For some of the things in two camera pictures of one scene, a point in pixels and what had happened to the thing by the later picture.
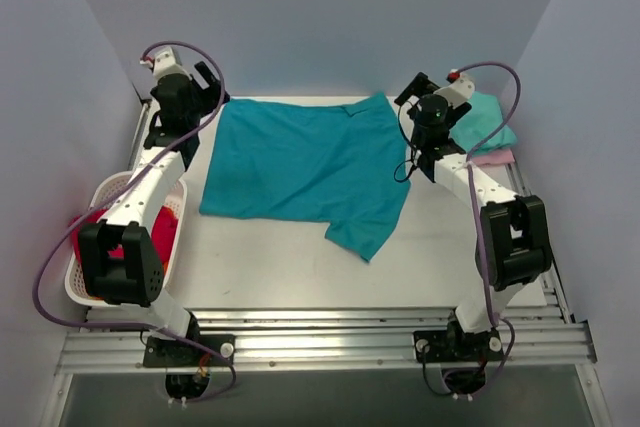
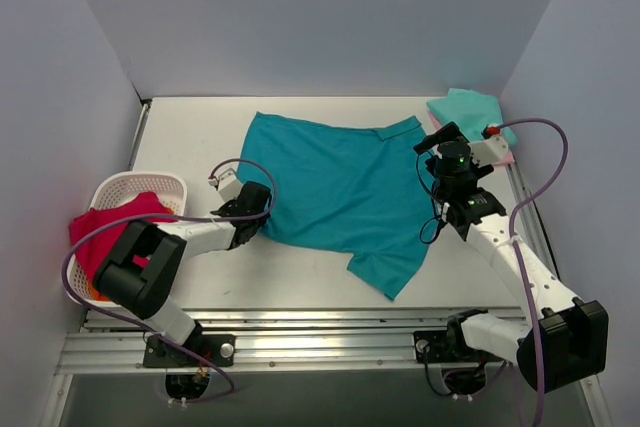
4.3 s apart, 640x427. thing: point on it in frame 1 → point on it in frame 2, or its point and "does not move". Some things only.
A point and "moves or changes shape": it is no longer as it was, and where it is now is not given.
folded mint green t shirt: (483, 118) does not move
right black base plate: (448, 346) does not move
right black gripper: (415, 92) → (437, 137)
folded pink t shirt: (499, 157) does not move
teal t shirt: (341, 164) moves or changes shape
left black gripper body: (201, 88) → (255, 204)
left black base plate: (180, 353) does not move
